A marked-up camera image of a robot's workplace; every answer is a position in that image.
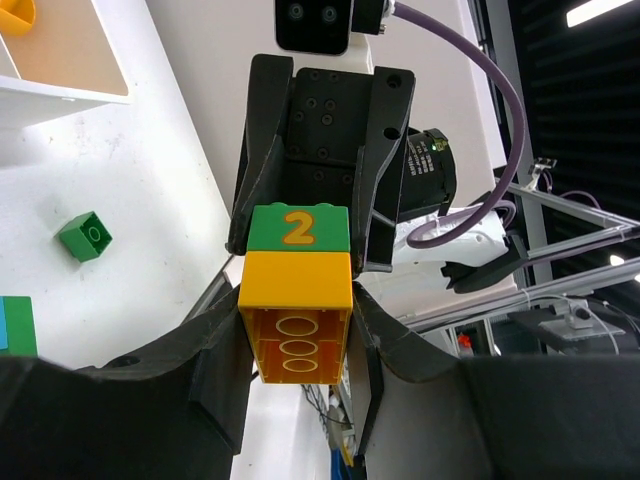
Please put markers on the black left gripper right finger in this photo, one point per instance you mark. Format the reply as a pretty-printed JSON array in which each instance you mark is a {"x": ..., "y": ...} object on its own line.
[{"x": 421, "y": 413}]

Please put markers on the green blue yellow lego stack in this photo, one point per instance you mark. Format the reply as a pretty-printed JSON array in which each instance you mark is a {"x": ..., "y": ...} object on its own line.
[{"x": 18, "y": 336}]

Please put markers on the long yellow lego brick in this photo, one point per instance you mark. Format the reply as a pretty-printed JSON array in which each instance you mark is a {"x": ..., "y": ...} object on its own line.
[{"x": 296, "y": 308}]

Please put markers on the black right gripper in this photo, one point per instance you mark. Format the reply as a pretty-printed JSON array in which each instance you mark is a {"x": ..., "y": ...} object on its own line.
[{"x": 345, "y": 145}]

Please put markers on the green number two lego brick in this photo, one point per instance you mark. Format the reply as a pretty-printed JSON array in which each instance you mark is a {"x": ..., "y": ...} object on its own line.
[{"x": 282, "y": 227}]

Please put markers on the yellow rounded lego brick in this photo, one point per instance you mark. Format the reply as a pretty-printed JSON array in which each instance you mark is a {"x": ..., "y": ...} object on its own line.
[{"x": 17, "y": 16}]

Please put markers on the small green lego cube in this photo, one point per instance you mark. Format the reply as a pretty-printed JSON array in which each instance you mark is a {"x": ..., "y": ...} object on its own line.
[{"x": 85, "y": 237}]

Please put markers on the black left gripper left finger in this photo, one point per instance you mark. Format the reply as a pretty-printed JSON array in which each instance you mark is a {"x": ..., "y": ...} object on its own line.
[{"x": 172, "y": 409}]

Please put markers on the white three-compartment tray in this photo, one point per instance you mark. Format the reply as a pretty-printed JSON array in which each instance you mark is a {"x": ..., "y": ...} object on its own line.
[{"x": 67, "y": 53}]

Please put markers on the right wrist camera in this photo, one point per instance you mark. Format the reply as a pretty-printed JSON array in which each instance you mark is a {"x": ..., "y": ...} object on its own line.
[{"x": 324, "y": 27}]

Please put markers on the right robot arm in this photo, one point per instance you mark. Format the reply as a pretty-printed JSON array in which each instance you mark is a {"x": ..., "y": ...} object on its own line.
[{"x": 429, "y": 178}]

